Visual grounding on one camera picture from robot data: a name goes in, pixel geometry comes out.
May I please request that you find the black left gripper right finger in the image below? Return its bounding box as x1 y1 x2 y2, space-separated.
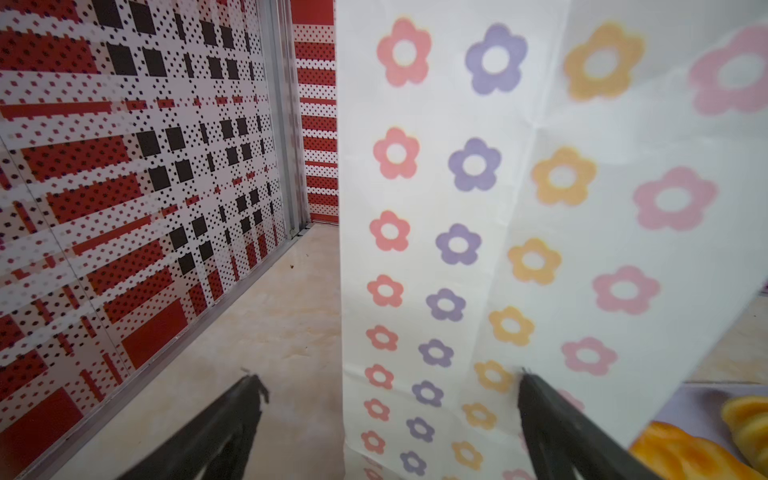
517 371 658 480

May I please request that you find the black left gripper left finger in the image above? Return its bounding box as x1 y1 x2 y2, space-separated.
121 375 269 480

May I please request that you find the ring-shaped fake bread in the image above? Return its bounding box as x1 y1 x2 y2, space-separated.
629 422 766 480

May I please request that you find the lilac plastic tray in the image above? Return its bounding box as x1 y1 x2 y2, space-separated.
653 382 767 461

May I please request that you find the white flowered paper bag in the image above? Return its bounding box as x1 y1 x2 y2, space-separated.
335 1 767 479

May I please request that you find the long ribbed fake bread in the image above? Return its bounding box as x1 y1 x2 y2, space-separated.
721 396 767 477

